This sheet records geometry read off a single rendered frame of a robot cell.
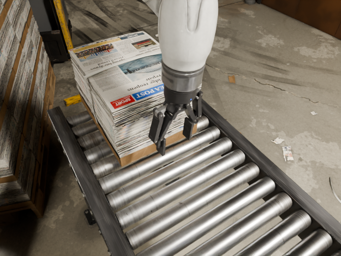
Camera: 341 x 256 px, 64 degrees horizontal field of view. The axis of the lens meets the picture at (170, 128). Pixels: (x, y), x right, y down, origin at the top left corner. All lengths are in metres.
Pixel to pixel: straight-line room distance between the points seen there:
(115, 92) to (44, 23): 2.31
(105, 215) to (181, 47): 0.50
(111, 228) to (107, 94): 0.35
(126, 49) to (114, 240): 0.59
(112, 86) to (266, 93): 1.94
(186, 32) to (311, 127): 1.97
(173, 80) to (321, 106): 2.15
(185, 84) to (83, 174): 0.47
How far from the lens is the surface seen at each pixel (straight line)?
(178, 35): 0.49
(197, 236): 0.77
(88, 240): 1.68
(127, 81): 0.80
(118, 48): 0.97
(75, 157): 0.94
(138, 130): 0.80
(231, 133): 0.98
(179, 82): 0.56
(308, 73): 2.98
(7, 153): 1.47
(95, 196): 0.83
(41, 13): 3.00
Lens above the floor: 1.49
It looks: 45 degrees down
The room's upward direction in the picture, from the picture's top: straight up
